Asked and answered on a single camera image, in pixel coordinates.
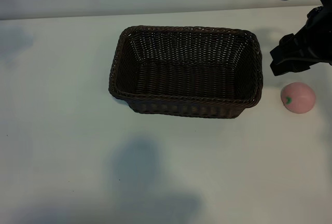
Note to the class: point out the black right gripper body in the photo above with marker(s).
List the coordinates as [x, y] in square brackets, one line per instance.
[317, 34]

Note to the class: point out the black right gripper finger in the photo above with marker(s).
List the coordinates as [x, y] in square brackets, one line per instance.
[282, 49]
[288, 67]

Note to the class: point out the pink peach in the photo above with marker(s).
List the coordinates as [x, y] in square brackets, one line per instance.
[298, 98]

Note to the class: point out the dark brown wicker basket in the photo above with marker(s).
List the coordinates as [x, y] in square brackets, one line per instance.
[186, 84]

